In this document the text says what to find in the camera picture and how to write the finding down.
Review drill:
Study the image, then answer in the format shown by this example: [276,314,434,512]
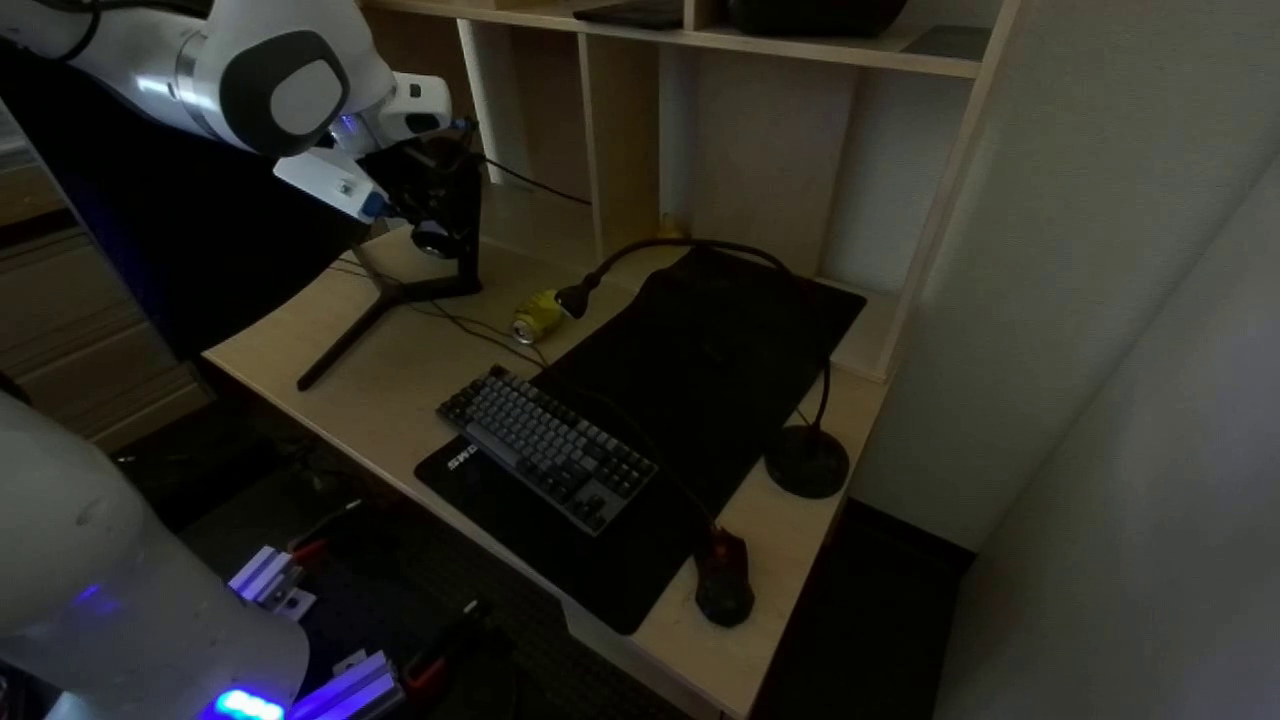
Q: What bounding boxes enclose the black silver headphones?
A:
[406,211,466,263]

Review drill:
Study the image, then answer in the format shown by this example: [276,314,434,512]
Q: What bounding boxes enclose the black gooseneck desk lamp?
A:
[555,235,852,503]

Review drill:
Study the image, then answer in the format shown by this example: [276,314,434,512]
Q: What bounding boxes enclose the black red computer mouse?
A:
[692,522,759,631]

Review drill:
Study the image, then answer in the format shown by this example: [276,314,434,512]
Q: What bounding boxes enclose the black monitor stand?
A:
[292,243,487,394]

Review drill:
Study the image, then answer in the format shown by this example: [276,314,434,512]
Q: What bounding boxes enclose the wooden drawer cabinet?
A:
[0,142,221,453]

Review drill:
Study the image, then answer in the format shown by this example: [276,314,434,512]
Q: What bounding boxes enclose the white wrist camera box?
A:
[270,142,399,223]

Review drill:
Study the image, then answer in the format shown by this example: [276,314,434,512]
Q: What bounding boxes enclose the bulky black shelf object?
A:
[722,0,912,39]

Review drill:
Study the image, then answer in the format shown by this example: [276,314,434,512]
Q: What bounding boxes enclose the flat black shelf item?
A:
[572,0,686,30]

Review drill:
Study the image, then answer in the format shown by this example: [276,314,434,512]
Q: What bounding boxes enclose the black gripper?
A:
[378,136,451,206]

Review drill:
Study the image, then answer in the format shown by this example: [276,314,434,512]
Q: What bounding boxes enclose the black headphone stand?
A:
[443,118,487,296]

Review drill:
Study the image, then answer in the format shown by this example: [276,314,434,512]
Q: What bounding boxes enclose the black headphone cable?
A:
[477,150,596,211]

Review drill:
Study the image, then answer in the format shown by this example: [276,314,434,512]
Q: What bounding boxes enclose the light wooden shelf hutch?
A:
[362,0,1032,392]

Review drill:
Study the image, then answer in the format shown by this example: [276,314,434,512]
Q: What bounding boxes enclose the red handled tool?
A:
[283,495,366,565]
[394,595,487,701]

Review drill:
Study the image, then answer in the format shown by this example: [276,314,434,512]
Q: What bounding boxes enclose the black desk mat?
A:
[411,243,873,639]

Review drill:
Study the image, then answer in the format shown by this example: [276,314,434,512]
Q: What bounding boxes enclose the brown desk cable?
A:
[394,296,551,371]

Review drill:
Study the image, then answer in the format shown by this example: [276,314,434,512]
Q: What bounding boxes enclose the white lit block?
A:
[223,536,321,622]
[283,649,402,720]

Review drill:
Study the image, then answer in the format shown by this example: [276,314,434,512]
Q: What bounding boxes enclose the grey mechanical keyboard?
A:
[434,362,662,538]

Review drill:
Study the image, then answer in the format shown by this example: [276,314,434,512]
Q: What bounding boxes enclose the curved black computer monitor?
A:
[0,50,384,362]

